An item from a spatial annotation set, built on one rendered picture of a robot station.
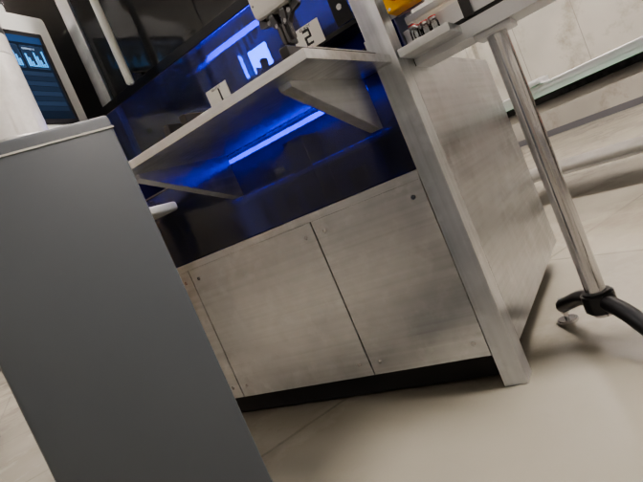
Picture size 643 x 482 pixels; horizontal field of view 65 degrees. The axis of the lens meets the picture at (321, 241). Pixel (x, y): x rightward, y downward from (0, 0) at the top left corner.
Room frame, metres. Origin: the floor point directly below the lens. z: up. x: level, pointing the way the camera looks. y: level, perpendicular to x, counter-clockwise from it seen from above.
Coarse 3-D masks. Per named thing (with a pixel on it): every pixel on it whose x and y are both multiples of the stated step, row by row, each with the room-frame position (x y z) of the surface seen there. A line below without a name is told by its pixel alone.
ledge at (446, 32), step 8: (448, 24) 1.15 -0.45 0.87; (432, 32) 1.17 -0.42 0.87; (440, 32) 1.16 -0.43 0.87; (448, 32) 1.16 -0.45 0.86; (456, 32) 1.20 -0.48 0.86; (416, 40) 1.19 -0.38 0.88; (424, 40) 1.19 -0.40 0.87; (432, 40) 1.19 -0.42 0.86; (440, 40) 1.22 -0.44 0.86; (448, 40) 1.26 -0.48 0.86; (400, 48) 1.22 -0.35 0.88; (408, 48) 1.21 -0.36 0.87; (416, 48) 1.20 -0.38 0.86; (424, 48) 1.23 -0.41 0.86; (432, 48) 1.27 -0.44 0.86; (400, 56) 1.22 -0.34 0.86; (408, 56) 1.25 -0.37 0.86; (416, 56) 1.29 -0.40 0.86
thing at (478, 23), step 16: (448, 0) 1.27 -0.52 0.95; (464, 0) 1.21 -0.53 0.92; (480, 0) 1.21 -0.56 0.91; (496, 0) 1.19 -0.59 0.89; (512, 0) 1.17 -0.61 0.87; (528, 0) 1.15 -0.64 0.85; (544, 0) 1.17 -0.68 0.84; (416, 16) 1.31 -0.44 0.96; (448, 16) 1.25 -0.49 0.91; (464, 16) 1.22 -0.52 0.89; (480, 16) 1.21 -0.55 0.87; (496, 16) 1.20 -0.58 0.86; (512, 16) 1.20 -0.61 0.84; (464, 32) 1.24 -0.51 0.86; (480, 32) 1.22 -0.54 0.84; (448, 48) 1.27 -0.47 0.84; (464, 48) 1.35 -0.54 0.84; (416, 64) 1.31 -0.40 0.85; (432, 64) 1.39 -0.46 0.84
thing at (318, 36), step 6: (306, 24) 1.33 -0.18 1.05; (312, 24) 1.32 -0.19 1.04; (318, 24) 1.31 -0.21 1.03; (300, 30) 1.34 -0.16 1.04; (312, 30) 1.32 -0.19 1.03; (318, 30) 1.31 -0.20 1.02; (300, 36) 1.34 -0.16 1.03; (312, 36) 1.33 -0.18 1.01; (318, 36) 1.32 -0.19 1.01; (300, 42) 1.35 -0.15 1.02; (318, 42) 1.32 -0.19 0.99
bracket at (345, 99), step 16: (304, 80) 1.05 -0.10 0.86; (320, 80) 1.10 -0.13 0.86; (336, 80) 1.16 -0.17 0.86; (352, 80) 1.23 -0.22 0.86; (288, 96) 1.03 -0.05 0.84; (304, 96) 1.04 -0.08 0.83; (320, 96) 1.08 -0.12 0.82; (336, 96) 1.13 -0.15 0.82; (352, 96) 1.20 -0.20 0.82; (368, 96) 1.27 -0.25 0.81; (336, 112) 1.14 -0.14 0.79; (352, 112) 1.17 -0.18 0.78; (368, 112) 1.24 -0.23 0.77; (368, 128) 1.25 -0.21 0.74
